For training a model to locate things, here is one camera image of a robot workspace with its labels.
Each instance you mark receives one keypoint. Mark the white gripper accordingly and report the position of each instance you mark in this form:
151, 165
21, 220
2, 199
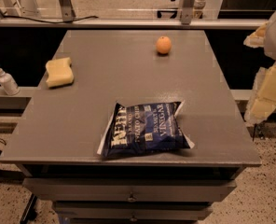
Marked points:
263, 100

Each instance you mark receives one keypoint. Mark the orange fruit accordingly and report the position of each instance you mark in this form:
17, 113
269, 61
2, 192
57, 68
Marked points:
163, 45

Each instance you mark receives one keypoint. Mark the blue chip bag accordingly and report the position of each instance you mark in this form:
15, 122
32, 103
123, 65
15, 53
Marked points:
141, 129

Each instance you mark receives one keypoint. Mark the top drawer knob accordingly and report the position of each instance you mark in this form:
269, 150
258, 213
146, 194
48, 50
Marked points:
131, 198

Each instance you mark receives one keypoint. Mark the drawer knob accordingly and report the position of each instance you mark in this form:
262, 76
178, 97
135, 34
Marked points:
133, 218
131, 198

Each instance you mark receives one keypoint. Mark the lower drawer knob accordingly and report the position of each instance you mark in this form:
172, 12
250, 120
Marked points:
133, 218

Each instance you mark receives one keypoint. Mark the yellow sponge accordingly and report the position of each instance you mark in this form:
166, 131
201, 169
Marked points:
59, 72

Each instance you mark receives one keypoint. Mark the grey drawer cabinet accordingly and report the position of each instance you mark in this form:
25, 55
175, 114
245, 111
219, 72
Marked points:
56, 141

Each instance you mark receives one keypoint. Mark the white pump bottle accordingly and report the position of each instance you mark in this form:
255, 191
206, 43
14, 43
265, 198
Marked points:
8, 83

